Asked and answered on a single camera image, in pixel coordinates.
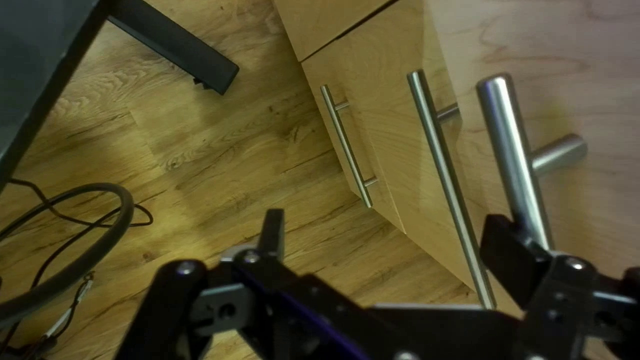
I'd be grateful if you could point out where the thin steel drawer handle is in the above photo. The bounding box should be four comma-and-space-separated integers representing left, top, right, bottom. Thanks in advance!
317, 82, 379, 209

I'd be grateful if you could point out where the wooden cabinet base panel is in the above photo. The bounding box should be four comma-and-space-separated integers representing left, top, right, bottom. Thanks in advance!
269, 0, 395, 63

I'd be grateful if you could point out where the thin black cable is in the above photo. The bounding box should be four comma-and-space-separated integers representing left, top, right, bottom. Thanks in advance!
5, 175, 155, 229

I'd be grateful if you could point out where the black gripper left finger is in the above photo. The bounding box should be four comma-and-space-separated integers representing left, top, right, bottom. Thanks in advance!
115, 206, 302, 360

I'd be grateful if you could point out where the thick steel drawer handle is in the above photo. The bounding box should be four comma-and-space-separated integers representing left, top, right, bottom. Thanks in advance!
474, 71, 590, 252

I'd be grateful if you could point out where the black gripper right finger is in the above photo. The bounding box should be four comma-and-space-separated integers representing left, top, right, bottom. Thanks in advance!
479, 212, 597, 360

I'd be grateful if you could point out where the dark grey table panel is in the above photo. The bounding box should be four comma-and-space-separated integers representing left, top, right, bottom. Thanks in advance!
0, 0, 111, 190

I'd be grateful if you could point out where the wooden drawer front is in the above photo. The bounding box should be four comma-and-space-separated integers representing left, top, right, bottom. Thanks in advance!
300, 0, 432, 231
381, 0, 527, 315

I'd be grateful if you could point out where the long steel drawer handle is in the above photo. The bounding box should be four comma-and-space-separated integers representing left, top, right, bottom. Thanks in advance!
405, 68, 499, 312

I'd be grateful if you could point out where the thick grey cable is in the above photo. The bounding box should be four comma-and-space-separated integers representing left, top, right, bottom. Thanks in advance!
0, 181, 136, 324

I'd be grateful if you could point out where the thin cable with connector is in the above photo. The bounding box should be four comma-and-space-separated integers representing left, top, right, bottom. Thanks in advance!
35, 270, 95, 346

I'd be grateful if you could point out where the black metal table foot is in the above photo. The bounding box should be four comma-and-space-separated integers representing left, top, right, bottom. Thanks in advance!
107, 0, 241, 96

